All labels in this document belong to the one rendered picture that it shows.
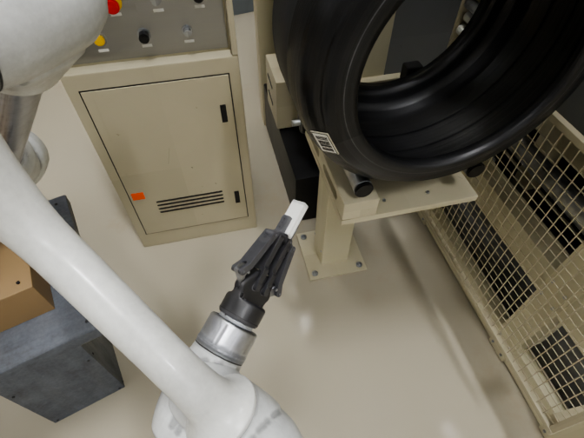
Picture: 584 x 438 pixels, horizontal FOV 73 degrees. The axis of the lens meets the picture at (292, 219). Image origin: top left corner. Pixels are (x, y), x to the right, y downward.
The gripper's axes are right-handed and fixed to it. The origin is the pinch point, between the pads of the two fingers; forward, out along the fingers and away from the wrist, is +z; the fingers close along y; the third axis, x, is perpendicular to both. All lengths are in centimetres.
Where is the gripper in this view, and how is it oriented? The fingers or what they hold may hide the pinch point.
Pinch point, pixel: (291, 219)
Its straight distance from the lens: 72.2
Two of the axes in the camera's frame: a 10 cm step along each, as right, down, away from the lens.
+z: 4.7, -8.6, 2.2
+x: 7.4, 2.4, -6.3
